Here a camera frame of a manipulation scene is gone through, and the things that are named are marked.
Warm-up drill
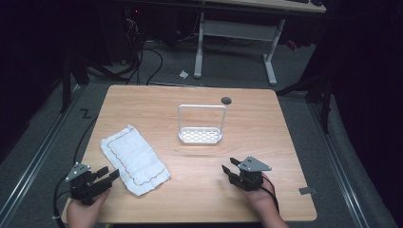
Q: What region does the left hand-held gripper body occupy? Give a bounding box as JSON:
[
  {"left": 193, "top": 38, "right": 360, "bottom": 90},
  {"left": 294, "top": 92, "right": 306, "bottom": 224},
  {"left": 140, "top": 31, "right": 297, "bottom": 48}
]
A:
[{"left": 65, "top": 161, "right": 112, "bottom": 206}]

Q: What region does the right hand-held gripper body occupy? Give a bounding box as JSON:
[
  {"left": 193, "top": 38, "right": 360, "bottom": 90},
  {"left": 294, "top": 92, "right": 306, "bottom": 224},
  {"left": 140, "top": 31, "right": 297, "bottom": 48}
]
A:
[{"left": 228, "top": 155, "right": 273, "bottom": 192}]

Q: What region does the black and red gripper cable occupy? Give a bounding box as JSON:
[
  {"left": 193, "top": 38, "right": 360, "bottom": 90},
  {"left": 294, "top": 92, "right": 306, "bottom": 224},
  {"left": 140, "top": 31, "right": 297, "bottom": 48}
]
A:
[{"left": 260, "top": 173, "right": 280, "bottom": 214}]

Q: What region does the white quilted cloth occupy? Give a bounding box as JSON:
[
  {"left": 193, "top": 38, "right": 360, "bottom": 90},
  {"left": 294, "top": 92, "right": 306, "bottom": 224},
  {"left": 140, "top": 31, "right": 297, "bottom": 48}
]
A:
[{"left": 100, "top": 123, "right": 172, "bottom": 198}]

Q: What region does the grey tape piece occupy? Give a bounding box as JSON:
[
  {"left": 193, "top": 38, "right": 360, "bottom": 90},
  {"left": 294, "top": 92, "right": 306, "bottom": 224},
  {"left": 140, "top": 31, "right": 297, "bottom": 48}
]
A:
[{"left": 297, "top": 186, "right": 318, "bottom": 196}]

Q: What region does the black metal stand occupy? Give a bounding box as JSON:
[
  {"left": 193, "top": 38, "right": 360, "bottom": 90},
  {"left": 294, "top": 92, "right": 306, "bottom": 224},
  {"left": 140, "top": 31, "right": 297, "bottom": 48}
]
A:
[
  {"left": 59, "top": 47, "right": 93, "bottom": 114},
  {"left": 275, "top": 72, "right": 335, "bottom": 135}
]

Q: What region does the person's left hand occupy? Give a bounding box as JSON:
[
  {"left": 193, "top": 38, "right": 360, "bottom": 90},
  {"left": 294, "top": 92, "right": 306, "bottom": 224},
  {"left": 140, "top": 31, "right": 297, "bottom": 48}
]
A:
[{"left": 66, "top": 188, "right": 112, "bottom": 228}]

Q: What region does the white-legged wooden desk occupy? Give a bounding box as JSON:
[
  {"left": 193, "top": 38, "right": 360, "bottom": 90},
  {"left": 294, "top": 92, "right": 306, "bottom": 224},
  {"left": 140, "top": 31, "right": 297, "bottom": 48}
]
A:
[{"left": 192, "top": 0, "right": 328, "bottom": 86}]

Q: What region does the bundle of black floor cables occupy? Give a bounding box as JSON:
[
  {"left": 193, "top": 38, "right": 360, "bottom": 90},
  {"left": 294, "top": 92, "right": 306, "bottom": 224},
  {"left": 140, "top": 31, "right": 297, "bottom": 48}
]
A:
[{"left": 122, "top": 17, "right": 164, "bottom": 86}]

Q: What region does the metal floor rail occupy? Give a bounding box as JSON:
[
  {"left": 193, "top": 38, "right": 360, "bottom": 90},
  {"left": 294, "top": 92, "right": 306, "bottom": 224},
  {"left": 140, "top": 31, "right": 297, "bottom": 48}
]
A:
[
  {"left": 307, "top": 100, "right": 373, "bottom": 228},
  {"left": 0, "top": 85, "right": 84, "bottom": 222}
]

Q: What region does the person's right hand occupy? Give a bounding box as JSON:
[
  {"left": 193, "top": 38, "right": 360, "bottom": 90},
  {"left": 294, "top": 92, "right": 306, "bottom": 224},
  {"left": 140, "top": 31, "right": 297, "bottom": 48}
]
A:
[{"left": 235, "top": 184, "right": 280, "bottom": 220}]

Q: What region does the white plastic rack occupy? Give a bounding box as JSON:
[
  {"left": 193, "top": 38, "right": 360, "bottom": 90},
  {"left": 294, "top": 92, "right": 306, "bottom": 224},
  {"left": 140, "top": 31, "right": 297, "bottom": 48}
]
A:
[{"left": 177, "top": 104, "right": 228, "bottom": 145}]

